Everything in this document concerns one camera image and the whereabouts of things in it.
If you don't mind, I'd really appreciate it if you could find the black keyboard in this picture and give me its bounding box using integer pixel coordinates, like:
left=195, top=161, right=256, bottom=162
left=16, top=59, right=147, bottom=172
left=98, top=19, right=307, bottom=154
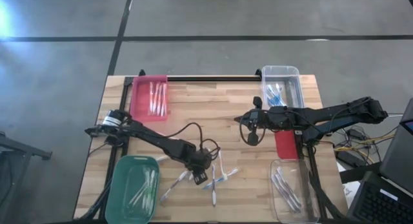
left=356, top=181, right=413, bottom=224

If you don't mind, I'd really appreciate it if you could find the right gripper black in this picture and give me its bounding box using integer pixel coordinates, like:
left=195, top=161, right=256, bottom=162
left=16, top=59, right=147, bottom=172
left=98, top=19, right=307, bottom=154
left=234, top=96, right=293, bottom=132

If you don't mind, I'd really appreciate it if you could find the shallow clear plastic tray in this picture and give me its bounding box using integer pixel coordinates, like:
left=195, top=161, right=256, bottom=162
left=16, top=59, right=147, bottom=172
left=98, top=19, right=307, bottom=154
left=270, top=159, right=321, bottom=224

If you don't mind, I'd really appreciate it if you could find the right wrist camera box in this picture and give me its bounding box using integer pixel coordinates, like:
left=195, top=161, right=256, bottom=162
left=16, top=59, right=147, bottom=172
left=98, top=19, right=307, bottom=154
left=247, top=130, right=260, bottom=147

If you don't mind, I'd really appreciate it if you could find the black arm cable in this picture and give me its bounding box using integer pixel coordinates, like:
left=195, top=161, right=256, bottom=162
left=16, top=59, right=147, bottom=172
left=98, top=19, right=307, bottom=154
left=161, top=122, right=221, bottom=160
left=239, top=110, right=267, bottom=144

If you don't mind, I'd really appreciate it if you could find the green plastic bin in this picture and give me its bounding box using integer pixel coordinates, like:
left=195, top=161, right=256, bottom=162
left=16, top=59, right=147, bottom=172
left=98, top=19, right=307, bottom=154
left=105, top=155, right=161, bottom=224

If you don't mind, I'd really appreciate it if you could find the computer monitor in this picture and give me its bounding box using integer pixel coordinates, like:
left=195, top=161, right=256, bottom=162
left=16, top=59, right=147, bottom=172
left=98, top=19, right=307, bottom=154
left=378, top=97, right=413, bottom=186

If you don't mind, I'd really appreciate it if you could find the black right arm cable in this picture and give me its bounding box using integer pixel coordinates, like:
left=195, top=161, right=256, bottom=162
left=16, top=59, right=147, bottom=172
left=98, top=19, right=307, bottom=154
left=239, top=110, right=267, bottom=144

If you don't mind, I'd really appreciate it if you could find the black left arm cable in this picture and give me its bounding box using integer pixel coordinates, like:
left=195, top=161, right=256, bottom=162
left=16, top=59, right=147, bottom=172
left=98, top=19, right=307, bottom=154
left=161, top=122, right=221, bottom=160

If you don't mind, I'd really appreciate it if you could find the black power brick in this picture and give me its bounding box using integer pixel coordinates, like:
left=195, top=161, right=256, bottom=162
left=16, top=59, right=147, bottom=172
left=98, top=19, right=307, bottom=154
left=335, top=148, right=358, bottom=165

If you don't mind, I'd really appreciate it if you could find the tall clear plastic bin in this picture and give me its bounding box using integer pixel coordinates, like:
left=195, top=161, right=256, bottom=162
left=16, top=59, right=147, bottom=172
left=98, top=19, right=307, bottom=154
left=260, top=65, right=306, bottom=109

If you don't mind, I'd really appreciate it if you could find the pink plastic bin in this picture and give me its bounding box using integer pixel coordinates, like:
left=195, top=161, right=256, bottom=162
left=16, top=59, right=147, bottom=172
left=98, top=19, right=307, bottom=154
left=128, top=74, right=169, bottom=123

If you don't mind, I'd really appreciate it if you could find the white paper sheet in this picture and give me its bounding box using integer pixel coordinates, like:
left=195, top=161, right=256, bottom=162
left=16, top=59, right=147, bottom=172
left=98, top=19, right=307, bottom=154
left=340, top=180, right=364, bottom=201

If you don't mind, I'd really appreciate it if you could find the grey metal stand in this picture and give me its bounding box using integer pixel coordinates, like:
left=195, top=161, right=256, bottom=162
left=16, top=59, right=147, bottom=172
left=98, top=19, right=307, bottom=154
left=0, top=132, right=53, bottom=224

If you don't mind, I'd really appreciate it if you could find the black table frame rail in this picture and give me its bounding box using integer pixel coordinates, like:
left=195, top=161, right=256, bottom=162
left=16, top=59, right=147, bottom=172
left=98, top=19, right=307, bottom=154
left=123, top=75, right=263, bottom=83
left=298, top=133, right=327, bottom=220
left=96, top=76, right=134, bottom=220

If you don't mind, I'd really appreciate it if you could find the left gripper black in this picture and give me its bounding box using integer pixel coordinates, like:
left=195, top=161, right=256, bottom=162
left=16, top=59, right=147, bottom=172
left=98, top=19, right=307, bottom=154
left=185, top=148, right=214, bottom=186

